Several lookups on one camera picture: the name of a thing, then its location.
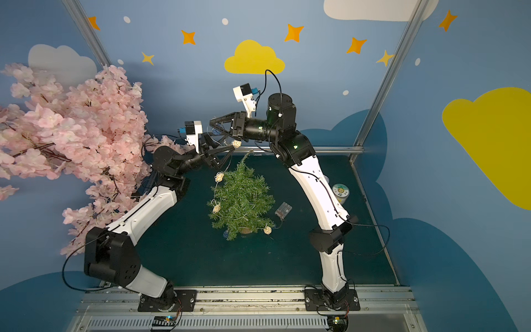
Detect aluminium frame post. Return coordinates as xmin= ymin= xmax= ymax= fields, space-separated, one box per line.
xmin=62 ymin=0 xmax=111 ymax=66
xmin=349 ymin=0 xmax=431 ymax=167

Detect left aluminium frame post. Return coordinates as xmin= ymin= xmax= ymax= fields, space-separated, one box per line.
xmin=62 ymin=0 xmax=111 ymax=66

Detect string lights with rattan balls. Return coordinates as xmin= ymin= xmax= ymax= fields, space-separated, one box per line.
xmin=207 ymin=138 xmax=277 ymax=235

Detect right small circuit board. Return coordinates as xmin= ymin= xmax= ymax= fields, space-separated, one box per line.
xmin=326 ymin=315 xmax=349 ymax=332

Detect pink cherry blossom tree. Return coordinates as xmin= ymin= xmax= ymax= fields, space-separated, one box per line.
xmin=1 ymin=63 xmax=190 ymax=255

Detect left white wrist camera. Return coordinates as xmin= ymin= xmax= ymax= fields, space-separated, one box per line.
xmin=179 ymin=120 xmax=203 ymax=154

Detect yellow green tin can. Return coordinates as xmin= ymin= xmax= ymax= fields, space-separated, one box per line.
xmin=332 ymin=183 xmax=350 ymax=205

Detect small circuit board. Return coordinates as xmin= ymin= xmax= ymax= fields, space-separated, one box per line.
xmin=326 ymin=315 xmax=349 ymax=332
xmin=150 ymin=315 xmax=178 ymax=331

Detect horizontal aluminium frame rail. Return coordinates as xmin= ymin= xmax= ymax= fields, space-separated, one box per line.
xmin=225 ymin=144 xmax=365 ymax=156

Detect left small circuit board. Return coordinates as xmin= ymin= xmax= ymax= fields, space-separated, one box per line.
xmin=150 ymin=315 xmax=178 ymax=331

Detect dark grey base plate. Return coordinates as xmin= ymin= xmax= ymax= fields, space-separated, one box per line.
xmin=138 ymin=289 xmax=198 ymax=313

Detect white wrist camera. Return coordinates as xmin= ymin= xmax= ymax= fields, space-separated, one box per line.
xmin=233 ymin=83 xmax=259 ymax=118
xmin=179 ymin=120 xmax=203 ymax=154

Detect right aluminium frame post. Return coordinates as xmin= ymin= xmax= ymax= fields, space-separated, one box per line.
xmin=349 ymin=0 xmax=431 ymax=167

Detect clear battery box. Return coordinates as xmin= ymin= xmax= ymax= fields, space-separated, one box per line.
xmin=275 ymin=202 xmax=293 ymax=221

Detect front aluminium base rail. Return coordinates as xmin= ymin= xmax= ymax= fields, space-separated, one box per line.
xmin=68 ymin=285 xmax=427 ymax=331

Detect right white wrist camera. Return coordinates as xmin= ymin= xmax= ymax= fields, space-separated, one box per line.
xmin=233 ymin=83 xmax=259 ymax=118

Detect small green christmas tree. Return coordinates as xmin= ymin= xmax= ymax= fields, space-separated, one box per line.
xmin=207 ymin=151 xmax=277 ymax=242

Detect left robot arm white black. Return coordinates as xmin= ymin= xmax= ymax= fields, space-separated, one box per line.
xmin=84 ymin=144 xmax=232 ymax=310

